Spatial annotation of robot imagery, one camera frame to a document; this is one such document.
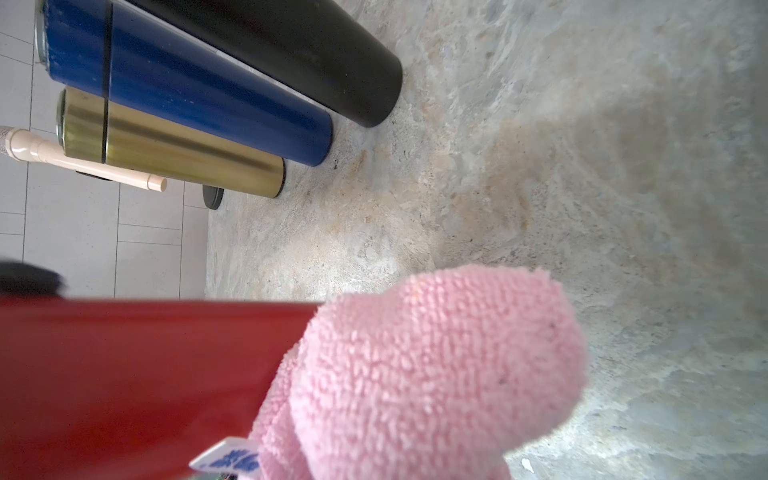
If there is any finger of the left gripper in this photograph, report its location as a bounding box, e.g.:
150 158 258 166
0 260 64 297

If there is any red thermos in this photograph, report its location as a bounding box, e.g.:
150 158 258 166
1 297 317 479

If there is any gold thermos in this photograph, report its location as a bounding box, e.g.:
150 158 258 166
56 86 285 198

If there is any blue thermos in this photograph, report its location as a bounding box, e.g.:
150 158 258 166
35 0 333 166

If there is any black thermos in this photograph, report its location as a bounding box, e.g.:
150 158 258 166
136 0 403 128

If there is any pink cloth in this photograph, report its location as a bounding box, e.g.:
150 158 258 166
188 265 589 480

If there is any beige microphone on black stand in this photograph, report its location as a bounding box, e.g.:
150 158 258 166
0 125 226 211

